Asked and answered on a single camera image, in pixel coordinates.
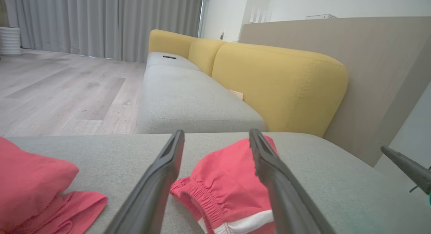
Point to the grey and yellow sofa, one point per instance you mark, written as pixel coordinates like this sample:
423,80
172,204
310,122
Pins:
336,193

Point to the white finned rack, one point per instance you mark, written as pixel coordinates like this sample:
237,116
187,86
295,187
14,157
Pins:
261,15

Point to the white ribbed planter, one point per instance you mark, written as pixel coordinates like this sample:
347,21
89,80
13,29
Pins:
9,41

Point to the wide yellow sofa back cushion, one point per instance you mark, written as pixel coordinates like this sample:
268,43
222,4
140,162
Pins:
279,86

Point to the black remote control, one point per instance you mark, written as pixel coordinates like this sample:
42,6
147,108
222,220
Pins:
169,57

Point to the red Bulls 23 jersey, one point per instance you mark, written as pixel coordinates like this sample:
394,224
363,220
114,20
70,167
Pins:
30,180

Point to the white box device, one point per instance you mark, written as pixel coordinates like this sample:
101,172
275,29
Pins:
321,16

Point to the yellow sofa end cushion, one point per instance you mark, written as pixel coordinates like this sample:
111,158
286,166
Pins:
170,42

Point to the long grey sofa seat cushion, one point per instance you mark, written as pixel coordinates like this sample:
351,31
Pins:
188,102

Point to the grey pleated curtain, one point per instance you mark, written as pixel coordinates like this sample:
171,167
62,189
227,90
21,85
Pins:
101,22

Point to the small tan card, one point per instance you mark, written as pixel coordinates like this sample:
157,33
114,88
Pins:
236,94

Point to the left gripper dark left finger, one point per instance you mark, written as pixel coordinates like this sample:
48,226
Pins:
151,193

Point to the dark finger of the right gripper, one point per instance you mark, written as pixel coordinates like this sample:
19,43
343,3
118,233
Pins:
414,171

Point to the short grey sofa seat cushion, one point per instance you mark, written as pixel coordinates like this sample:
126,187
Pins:
161,60

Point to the beige partition panel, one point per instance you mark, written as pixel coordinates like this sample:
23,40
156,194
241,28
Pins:
377,69

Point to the wall outlet with plug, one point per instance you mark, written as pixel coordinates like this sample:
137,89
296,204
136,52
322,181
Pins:
222,34

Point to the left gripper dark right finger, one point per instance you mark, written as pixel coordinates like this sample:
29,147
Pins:
289,200

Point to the red shorts white stripe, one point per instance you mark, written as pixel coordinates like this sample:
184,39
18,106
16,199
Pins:
225,180

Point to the narrow yellow sofa back cushion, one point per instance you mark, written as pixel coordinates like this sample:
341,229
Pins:
203,55

